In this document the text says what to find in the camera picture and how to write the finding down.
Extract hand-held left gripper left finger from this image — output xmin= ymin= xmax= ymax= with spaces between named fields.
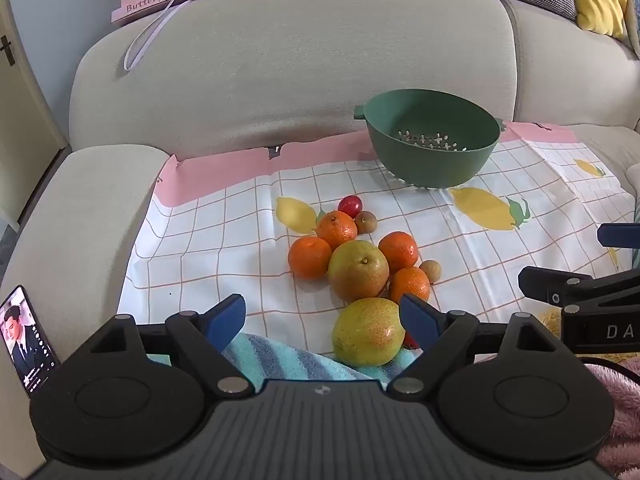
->
xmin=82 ymin=293 xmax=254 ymax=397

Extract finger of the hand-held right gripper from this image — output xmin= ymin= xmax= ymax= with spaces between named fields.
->
xmin=518 ymin=265 xmax=640 ymax=312
xmin=597 ymin=223 xmax=640 ymax=250

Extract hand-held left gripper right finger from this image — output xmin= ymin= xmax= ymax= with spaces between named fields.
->
xmin=387 ymin=292 xmax=566 ymax=398

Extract orange tangerine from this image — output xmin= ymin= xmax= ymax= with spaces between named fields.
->
xmin=315 ymin=210 xmax=359 ymax=250
xmin=389 ymin=266 xmax=431 ymax=306
xmin=377 ymin=231 xmax=420 ymax=274
xmin=287 ymin=236 xmax=333 ymax=280

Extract yellow green pear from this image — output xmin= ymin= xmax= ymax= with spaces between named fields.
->
xmin=331 ymin=297 xmax=407 ymax=367

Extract large yellow-green apple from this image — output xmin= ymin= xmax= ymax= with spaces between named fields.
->
xmin=327 ymin=240 xmax=391 ymax=304

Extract green colander bowl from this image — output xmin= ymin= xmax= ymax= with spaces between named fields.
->
xmin=353 ymin=89 xmax=507 ymax=189

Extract yellow fluffy plush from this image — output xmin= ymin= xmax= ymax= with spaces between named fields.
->
xmin=537 ymin=307 xmax=564 ymax=341

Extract checked lemon print cloth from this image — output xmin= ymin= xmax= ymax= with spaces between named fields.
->
xmin=117 ymin=122 xmax=640 ymax=361

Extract pink fluffy blanket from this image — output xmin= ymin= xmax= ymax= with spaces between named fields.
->
xmin=575 ymin=355 xmax=640 ymax=478

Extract person's left leg striped pants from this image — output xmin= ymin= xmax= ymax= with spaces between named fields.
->
xmin=220 ymin=332 xmax=422 ymax=394

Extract smartphone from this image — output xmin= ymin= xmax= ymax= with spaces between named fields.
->
xmin=0 ymin=284 xmax=61 ymax=401

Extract light patterned cushion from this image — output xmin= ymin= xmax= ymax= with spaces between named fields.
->
xmin=625 ymin=0 xmax=640 ymax=57

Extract beige sofa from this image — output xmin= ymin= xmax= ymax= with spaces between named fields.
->
xmin=0 ymin=0 xmax=640 ymax=478

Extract cream door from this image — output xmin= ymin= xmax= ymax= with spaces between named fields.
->
xmin=0 ymin=0 xmax=69 ymax=233

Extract pink box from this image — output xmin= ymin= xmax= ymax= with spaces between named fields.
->
xmin=111 ymin=0 xmax=196 ymax=25

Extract black cable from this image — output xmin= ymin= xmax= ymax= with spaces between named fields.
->
xmin=575 ymin=357 xmax=640 ymax=386

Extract white strap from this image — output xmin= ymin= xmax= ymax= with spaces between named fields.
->
xmin=123 ymin=0 xmax=194 ymax=72

